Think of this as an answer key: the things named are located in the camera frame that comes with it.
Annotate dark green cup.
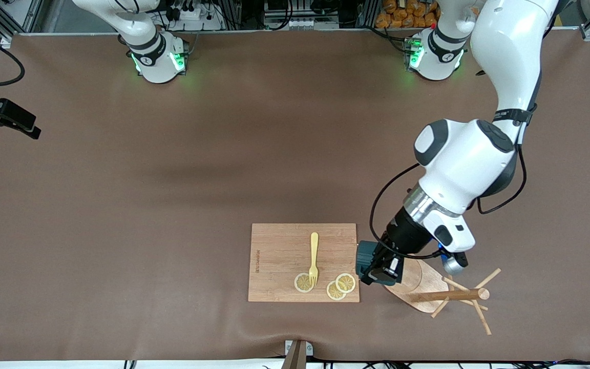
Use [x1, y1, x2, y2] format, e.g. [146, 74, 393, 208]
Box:
[355, 241, 401, 286]

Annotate wooden cup rack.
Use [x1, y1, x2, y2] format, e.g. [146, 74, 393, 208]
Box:
[383, 259, 501, 336]

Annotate lemon slice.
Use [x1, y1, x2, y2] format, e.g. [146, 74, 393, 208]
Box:
[326, 280, 347, 301]
[335, 273, 357, 294]
[294, 272, 316, 294]

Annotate yellow plastic fork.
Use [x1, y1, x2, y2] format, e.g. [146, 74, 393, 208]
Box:
[308, 232, 320, 288]

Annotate wooden cutting board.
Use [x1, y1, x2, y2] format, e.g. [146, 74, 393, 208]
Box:
[248, 223, 361, 303]

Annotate brown table mat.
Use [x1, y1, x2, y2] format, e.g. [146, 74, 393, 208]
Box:
[0, 30, 590, 362]

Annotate white power strip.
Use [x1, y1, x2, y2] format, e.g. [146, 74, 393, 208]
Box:
[164, 5, 224, 31]

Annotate orange packaged goods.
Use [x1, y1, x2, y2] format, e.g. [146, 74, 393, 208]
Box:
[375, 0, 439, 29]

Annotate grey socket strip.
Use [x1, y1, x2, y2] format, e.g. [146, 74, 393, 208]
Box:
[264, 15, 341, 30]

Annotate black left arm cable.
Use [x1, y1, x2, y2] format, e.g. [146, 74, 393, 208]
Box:
[369, 105, 537, 259]

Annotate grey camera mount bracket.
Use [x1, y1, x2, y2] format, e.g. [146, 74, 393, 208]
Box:
[281, 339, 314, 369]

